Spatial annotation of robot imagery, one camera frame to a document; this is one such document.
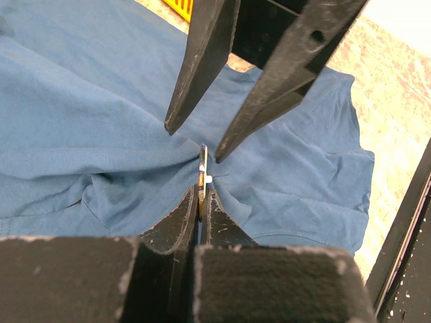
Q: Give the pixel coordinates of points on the blue t-shirt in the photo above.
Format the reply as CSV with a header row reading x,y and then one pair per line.
x,y
85,86

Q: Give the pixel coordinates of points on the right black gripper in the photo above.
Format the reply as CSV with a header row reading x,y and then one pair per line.
x,y
292,40

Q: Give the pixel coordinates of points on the small round brooch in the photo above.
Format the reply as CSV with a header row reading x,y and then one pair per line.
x,y
205,182

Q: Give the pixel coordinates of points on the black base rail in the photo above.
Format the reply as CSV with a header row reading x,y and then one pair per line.
x,y
399,283

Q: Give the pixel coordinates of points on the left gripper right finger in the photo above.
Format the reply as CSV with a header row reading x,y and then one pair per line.
x,y
239,282

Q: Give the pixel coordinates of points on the yellow plastic basket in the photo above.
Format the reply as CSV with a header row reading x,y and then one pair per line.
x,y
182,7

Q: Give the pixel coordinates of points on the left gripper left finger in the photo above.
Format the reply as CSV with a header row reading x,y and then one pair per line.
x,y
146,278

